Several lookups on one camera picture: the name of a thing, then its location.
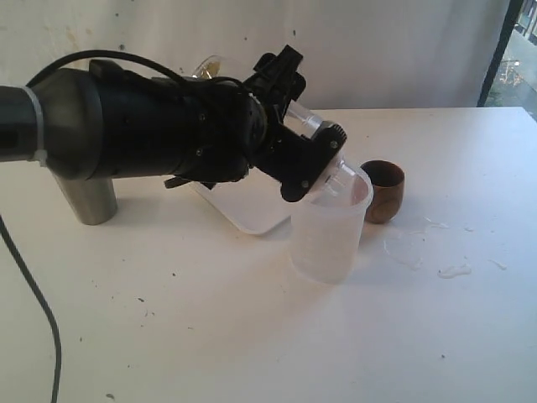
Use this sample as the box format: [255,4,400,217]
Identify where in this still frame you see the clear shaker lid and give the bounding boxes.
[314,154,369,207]

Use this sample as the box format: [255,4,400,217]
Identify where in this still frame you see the dark window frame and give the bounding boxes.
[477,0,524,107]

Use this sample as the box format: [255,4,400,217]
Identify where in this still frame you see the clear shaker body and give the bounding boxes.
[190,53,324,139]

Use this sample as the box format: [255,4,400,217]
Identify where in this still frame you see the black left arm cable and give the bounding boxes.
[0,213,63,403]

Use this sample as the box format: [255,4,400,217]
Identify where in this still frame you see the white plastic tray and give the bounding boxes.
[190,170,290,235]

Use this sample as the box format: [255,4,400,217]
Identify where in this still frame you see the brown wooden cup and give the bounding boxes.
[361,160,405,224]

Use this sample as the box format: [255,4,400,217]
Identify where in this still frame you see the frosted plastic container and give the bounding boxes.
[289,172,373,284]

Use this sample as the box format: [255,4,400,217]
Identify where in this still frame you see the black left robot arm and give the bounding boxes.
[1,46,305,187]

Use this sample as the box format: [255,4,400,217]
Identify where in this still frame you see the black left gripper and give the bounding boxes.
[243,44,306,168]

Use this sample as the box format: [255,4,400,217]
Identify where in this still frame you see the white left zip tie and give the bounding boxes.
[22,86,48,167]

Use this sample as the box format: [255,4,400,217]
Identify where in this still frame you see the stainless steel cup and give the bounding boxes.
[49,167,118,226]

